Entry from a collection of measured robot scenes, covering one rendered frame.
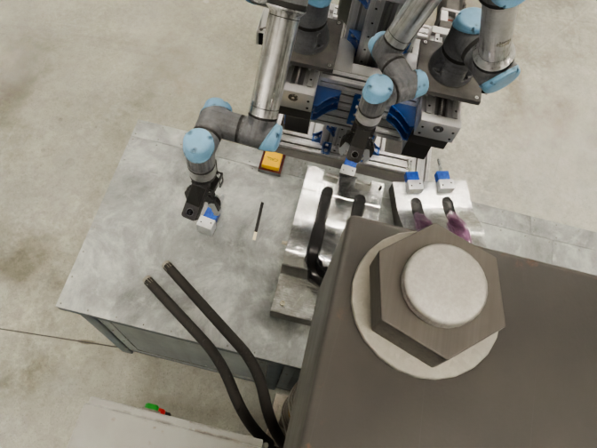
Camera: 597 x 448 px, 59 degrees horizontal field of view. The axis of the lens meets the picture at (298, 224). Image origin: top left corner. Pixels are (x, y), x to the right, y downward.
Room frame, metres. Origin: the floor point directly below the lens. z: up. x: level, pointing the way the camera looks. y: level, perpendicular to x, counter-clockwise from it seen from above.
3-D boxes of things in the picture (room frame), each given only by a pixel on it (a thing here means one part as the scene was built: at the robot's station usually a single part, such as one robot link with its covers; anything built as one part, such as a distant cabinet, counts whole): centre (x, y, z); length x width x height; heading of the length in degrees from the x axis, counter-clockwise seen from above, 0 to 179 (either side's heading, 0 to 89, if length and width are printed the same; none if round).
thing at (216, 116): (0.77, 0.26, 1.22); 0.11 x 0.11 x 0.08; 86
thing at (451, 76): (1.30, -0.39, 1.09); 0.15 x 0.15 x 0.10
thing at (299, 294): (0.65, -0.11, 0.87); 0.50 x 0.26 x 0.14; 178
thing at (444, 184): (1.00, -0.45, 0.86); 0.13 x 0.05 x 0.05; 15
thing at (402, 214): (0.72, -0.47, 0.86); 0.50 x 0.26 x 0.11; 15
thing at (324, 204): (0.67, -0.12, 0.92); 0.35 x 0.16 x 0.09; 178
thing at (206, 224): (0.69, 0.28, 0.83); 0.13 x 0.05 x 0.05; 170
